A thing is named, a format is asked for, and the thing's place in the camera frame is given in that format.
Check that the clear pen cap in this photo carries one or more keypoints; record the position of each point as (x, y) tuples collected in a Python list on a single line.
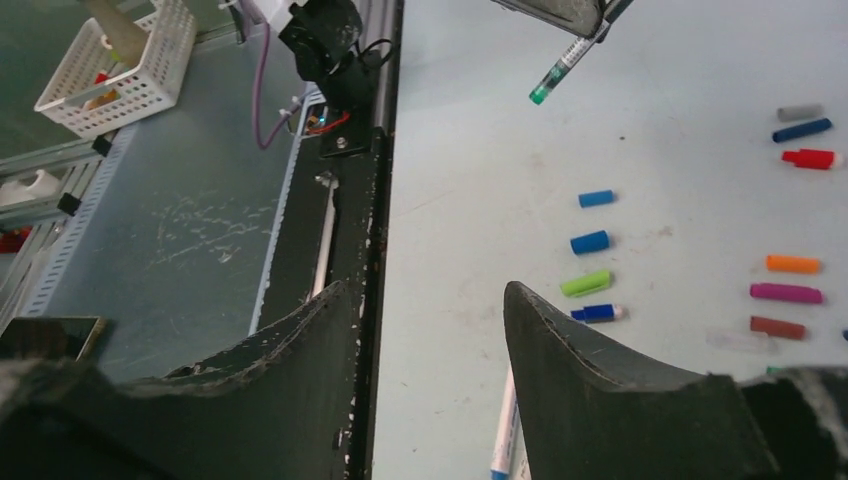
[(748, 342)]

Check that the navy pen cap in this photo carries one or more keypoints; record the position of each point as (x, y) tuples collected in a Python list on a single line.
[(601, 313)]

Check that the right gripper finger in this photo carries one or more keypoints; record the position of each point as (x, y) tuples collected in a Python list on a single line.
[(277, 405), (593, 408)]

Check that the orange pen cap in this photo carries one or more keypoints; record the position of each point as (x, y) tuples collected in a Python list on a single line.
[(793, 264)]

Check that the dark blue pen cap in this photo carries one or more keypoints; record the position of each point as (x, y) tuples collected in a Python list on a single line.
[(802, 130)]

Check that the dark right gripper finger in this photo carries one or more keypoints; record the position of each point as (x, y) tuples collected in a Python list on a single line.
[(581, 18)]

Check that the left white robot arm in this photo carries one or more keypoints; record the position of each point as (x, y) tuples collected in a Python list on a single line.
[(324, 37)]

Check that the red pen cap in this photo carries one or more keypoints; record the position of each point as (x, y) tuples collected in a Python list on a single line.
[(813, 159)]

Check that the blue cap thin marker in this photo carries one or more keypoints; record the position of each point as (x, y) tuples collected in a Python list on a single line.
[(501, 464)]

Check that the light green pen cap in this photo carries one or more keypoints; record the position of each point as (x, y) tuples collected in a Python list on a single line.
[(587, 284)]

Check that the grey pen cap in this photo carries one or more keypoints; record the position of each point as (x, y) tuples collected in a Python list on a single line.
[(800, 112)]

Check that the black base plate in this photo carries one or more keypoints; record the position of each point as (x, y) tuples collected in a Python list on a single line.
[(335, 218)]

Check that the dark green marker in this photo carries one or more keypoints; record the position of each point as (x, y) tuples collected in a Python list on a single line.
[(576, 51)]

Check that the large blue pen cap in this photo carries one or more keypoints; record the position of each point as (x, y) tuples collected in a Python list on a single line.
[(590, 243)]

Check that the magenta pen cap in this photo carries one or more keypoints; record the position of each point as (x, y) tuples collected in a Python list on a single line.
[(786, 293)]

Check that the small blue pen cap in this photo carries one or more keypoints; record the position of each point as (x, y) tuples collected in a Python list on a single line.
[(596, 198)]

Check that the blue cap thick marker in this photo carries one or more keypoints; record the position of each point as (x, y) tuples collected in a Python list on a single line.
[(521, 469)]

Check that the brown pen cap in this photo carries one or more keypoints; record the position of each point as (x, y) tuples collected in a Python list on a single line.
[(777, 328)]

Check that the white perforated box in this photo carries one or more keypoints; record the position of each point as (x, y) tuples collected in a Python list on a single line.
[(91, 92)]

